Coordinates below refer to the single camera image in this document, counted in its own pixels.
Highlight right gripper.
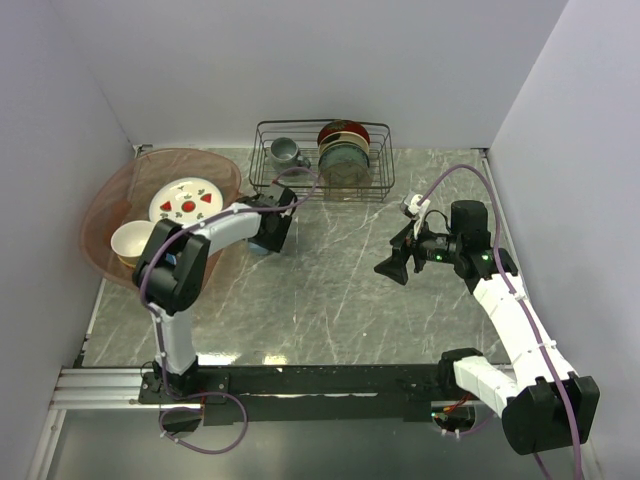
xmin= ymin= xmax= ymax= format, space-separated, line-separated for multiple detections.
xmin=374 ymin=216 xmax=463 ymax=285

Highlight light blue cup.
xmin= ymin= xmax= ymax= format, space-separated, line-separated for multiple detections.
xmin=247 ymin=240 xmax=270 ymax=256

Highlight blue bottom plate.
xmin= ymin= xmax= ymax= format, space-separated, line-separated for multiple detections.
xmin=148 ymin=177 xmax=224 ymax=225

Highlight plain cream bowl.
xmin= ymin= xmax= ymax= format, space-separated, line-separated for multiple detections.
xmin=110 ymin=220 xmax=155 ymax=258

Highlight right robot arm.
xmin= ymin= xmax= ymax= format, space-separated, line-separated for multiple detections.
xmin=374 ymin=194 xmax=600 ymax=455

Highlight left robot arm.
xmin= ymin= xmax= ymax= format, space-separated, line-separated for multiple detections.
xmin=132 ymin=183 xmax=299 ymax=402

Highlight pink transparent plastic bin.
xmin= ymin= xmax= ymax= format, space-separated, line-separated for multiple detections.
xmin=80 ymin=148 xmax=242 ymax=290

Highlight grey-green ceramic mug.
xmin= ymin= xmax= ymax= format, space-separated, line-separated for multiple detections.
xmin=267 ymin=137 xmax=310 ymax=176

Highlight clear glass plate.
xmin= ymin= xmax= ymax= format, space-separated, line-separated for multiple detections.
xmin=319 ymin=160 xmax=373 ymax=200

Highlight cream yellow plate in rack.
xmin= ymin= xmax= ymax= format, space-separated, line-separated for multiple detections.
xmin=318 ymin=132 xmax=370 ymax=155

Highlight red floral plate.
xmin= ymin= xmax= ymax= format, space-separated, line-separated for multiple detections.
xmin=316 ymin=120 xmax=371 ymax=146

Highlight black wire dish rack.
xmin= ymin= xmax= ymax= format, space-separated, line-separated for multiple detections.
xmin=249 ymin=119 xmax=396 ymax=202

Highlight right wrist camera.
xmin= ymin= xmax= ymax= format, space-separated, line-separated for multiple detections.
xmin=400 ymin=192 xmax=430 ymax=240

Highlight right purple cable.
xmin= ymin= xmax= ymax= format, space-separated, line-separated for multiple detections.
xmin=417 ymin=163 xmax=586 ymax=480

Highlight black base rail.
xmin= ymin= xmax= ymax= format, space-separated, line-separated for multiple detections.
xmin=138 ymin=364 xmax=468 ymax=426

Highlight aluminium frame rail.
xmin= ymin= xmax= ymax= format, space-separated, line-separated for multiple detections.
xmin=27 ymin=362 xmax=594 ymax=480

